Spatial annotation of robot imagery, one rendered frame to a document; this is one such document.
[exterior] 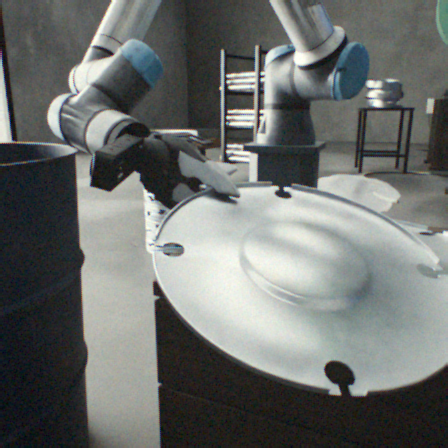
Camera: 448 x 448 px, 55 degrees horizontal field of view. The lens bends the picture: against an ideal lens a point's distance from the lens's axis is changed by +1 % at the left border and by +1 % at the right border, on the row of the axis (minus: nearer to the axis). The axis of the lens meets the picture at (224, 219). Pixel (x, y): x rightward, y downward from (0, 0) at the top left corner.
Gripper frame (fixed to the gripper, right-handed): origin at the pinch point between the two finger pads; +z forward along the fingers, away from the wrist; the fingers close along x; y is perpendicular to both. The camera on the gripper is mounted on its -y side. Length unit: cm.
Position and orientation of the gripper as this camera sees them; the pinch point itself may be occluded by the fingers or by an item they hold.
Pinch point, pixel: (225, 197)
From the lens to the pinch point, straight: 48.7
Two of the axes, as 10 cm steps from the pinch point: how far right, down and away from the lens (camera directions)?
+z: 7.6, 3.9, -5.2
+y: 6.2, -1.9, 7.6
